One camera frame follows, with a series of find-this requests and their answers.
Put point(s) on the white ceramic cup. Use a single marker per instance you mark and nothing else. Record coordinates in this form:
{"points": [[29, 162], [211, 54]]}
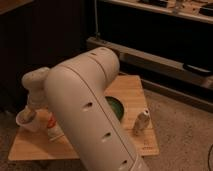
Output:
{"points": [[32, 125]]}

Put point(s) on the green ceramic bowl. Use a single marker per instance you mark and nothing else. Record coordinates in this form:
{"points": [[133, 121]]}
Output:
{"points": [[116, 106]]}

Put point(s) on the small white bottle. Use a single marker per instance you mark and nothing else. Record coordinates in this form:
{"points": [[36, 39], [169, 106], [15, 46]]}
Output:
{"points": [[141, 122]]}

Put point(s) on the metal shelf rail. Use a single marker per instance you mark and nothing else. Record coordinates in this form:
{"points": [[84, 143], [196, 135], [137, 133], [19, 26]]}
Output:
{"points": [[154, 63]]}

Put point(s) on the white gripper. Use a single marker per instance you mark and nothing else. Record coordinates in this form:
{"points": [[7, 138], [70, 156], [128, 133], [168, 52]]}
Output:
{"points": [[31, 110]]}

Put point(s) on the wooden low table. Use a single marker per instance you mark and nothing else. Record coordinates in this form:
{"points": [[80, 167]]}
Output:
{"points": [[127, 89]]}

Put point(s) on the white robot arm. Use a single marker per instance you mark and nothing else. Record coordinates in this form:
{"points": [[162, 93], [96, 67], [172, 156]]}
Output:
{"points": [[73, 91]]}

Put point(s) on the black device on shelf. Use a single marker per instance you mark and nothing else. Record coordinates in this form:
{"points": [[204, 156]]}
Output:
{"points": [[197, 70]]}

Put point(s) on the orange carrot toy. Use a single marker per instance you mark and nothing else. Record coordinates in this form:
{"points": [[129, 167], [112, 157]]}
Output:
{"points": [[51, 122]]}

